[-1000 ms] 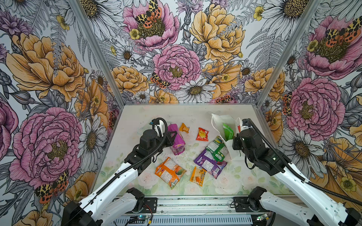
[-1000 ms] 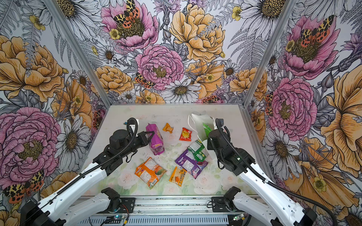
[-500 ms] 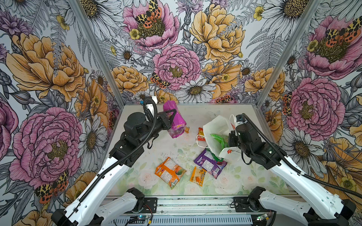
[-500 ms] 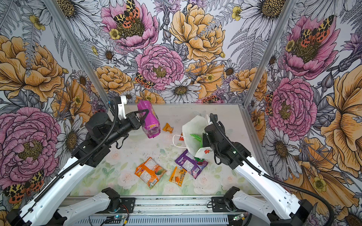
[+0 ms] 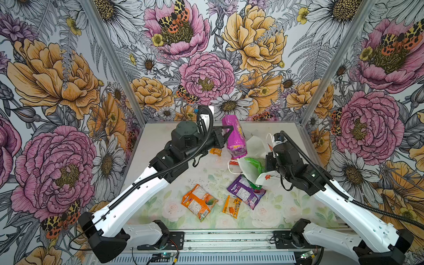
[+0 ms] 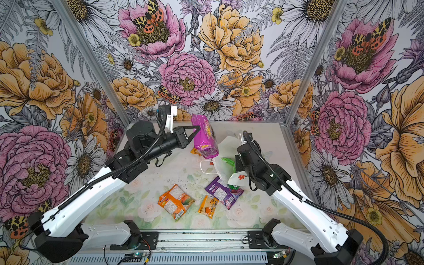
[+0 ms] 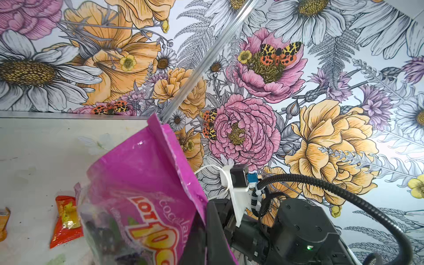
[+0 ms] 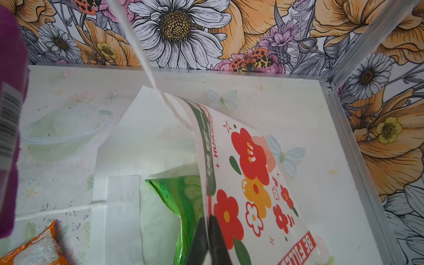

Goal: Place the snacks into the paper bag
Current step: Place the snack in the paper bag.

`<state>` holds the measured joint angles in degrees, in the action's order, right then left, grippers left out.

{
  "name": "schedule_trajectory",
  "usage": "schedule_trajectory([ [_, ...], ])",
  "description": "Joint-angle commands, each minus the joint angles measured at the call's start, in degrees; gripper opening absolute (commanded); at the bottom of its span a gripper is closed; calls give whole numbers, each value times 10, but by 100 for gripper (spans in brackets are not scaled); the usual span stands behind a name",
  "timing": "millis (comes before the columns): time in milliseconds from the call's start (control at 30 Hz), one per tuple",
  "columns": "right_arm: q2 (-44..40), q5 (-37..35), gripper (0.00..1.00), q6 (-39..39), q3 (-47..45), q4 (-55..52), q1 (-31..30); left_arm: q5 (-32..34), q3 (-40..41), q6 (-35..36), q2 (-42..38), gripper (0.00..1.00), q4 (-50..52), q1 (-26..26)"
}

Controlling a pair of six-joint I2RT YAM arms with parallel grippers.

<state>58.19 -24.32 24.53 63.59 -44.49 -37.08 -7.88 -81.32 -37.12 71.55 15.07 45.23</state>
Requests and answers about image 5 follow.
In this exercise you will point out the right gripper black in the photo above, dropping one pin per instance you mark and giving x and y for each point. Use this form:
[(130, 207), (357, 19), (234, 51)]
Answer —
[(269, 158)]

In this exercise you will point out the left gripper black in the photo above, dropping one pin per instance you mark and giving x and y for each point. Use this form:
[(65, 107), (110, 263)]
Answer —
[(220, 139)]

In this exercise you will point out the magenta snack bag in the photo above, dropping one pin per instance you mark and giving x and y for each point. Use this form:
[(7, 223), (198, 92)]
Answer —
[(236, 143)]

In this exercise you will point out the green chips bag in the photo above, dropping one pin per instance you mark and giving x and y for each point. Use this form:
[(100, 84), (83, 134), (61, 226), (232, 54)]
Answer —
[(253, 167)]

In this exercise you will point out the white floral paper bag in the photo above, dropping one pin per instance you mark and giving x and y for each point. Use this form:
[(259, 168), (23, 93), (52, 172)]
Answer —
[(257, 149)]

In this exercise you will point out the large orange snack bag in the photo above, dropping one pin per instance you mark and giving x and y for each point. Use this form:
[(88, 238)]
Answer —
[(199, 202)]

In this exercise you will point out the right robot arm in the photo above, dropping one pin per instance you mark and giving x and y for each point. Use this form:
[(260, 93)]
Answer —
[(372, 242)]

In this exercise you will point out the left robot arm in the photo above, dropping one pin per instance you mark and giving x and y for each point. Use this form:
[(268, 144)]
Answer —
[(107, 230)]

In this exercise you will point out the small orange snack packet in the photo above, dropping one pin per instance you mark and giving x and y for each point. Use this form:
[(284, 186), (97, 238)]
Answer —
[(216, 151)]

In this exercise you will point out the green white snack packet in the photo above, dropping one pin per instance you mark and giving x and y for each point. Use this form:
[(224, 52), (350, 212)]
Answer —
[(254, 186)]

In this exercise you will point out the purple snack packet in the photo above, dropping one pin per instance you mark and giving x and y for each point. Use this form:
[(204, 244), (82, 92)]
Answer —
[(242, 189)]

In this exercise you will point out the narrow orange snack packet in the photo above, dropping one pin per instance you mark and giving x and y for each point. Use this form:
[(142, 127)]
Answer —
[(232, 206)]

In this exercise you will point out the green circuit board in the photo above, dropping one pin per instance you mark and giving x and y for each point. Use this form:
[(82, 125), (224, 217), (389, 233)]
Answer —
[(165, 257)]

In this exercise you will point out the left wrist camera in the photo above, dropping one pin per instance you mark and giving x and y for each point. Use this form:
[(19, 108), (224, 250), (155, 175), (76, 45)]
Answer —
[(205, 112)]

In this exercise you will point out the right aluminium frame post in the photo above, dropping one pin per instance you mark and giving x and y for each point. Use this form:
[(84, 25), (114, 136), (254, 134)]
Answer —
[(358, 21)]

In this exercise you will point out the aluminium frame post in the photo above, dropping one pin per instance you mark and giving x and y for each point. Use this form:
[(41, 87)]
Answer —
[(358, 21), (104, 40)]

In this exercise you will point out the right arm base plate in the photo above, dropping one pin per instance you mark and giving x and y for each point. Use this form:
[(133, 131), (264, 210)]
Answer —
[(283, 239)]

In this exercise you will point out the aluminium front rail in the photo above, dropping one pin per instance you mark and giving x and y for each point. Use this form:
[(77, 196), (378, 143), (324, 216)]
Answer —
[(235, 247)]

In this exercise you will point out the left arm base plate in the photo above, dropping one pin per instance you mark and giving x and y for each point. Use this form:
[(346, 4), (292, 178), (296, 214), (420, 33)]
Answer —
[(173, 241)]

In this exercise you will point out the left aluminium frame post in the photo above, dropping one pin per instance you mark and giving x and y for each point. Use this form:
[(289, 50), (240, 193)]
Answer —
[(104, 40)]

